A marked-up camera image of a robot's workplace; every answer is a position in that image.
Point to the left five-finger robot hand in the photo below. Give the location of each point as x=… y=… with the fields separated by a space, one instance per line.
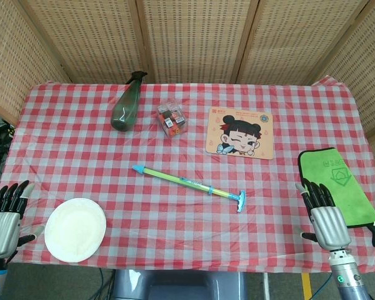
x=1 y=231

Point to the green microfibre cloth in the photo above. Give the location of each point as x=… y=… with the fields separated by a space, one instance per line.
x=340 y=187

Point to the white paper plate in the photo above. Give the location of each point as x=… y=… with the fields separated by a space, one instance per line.
x=75 y=229

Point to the right five-finger robot hand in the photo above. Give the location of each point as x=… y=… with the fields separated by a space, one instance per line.
x=329 y=228

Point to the white table leg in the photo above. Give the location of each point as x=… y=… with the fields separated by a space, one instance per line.
x=265 y=286

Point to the cartoon girl mouse pad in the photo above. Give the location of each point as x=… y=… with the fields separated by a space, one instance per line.
x=240 y=134

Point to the red white checked tablecloth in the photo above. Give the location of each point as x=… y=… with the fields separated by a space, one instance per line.
x=175 y=225

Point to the green spray bottle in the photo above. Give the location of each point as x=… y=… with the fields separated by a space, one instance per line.
x=125 y=107

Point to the clear plastic box with toys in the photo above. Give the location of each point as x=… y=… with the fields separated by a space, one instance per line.
x=172 y=120

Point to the bamboo folding screen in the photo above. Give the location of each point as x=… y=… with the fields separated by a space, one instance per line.
x=193 y=37

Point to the clear tube with blue cap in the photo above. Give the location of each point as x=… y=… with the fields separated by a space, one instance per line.
x=187 y=182

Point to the grey robot torso base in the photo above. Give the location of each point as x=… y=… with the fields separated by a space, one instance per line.
x=178 y=286

